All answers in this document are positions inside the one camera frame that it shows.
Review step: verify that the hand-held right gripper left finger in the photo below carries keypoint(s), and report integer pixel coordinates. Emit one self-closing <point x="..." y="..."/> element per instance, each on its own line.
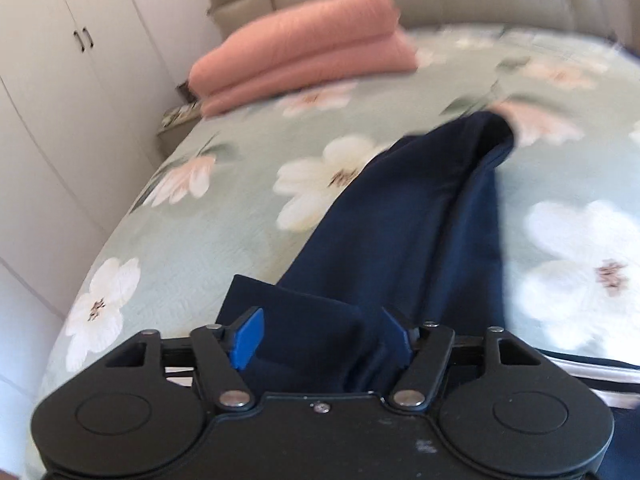
<point x="247" y="336"/>

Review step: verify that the navy blue garment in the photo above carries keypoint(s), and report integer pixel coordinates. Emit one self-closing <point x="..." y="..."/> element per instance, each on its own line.
<point x="400" y="230"/>

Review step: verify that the green floral bedspread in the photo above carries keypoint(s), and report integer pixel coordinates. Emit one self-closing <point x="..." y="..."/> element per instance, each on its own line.
<point x="240" y="240"/>

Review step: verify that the white wardrobe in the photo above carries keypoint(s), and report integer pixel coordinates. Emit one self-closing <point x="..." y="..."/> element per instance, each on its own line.
<point x="65" y="135"/>

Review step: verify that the bedside nightstand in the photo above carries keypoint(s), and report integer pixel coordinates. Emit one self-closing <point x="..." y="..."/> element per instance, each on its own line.
<point x="175" y="127"/>

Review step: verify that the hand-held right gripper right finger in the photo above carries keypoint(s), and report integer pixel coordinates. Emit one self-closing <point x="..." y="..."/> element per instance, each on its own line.
<point x="395" y="332"/>

